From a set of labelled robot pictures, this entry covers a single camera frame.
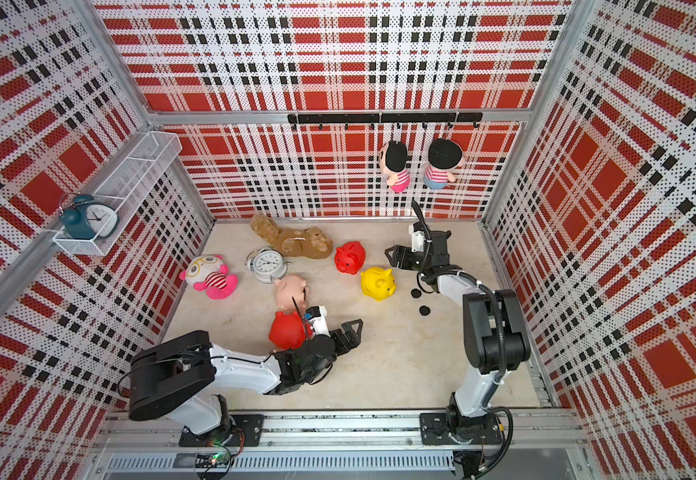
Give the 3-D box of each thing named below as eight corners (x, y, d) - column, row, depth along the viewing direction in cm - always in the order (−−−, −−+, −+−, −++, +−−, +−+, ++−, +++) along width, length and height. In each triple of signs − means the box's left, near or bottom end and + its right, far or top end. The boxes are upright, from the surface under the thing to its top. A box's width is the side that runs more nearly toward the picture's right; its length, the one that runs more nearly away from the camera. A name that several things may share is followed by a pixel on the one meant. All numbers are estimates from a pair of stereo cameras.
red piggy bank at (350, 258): (333, 268, 108) (331, 252, 100) (354, 252, 112) (354, 236, 105) (348, 281, 104) (347, 266, 97) (369, 264, 109) (370, 248, 102)
